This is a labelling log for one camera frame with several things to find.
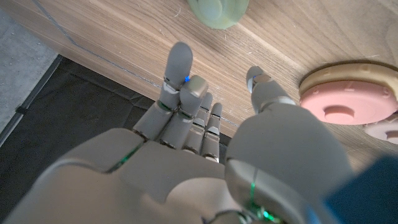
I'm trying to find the green toy ring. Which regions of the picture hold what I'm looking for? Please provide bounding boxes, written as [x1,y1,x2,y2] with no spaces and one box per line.
[186,0,250,30]

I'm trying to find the coral red toy ring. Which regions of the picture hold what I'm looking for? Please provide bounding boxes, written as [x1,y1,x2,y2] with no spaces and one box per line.
[300,80,398,126]

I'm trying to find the light pink toy ring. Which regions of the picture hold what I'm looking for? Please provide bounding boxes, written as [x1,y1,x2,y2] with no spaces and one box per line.
[363,113,398,146]

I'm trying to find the black backdrop stand pole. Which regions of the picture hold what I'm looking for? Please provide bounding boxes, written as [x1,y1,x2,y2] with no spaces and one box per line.
[0,54,63,147]

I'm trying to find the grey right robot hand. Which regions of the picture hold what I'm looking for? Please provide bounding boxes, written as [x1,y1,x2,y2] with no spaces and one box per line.
[2,41,353,224]

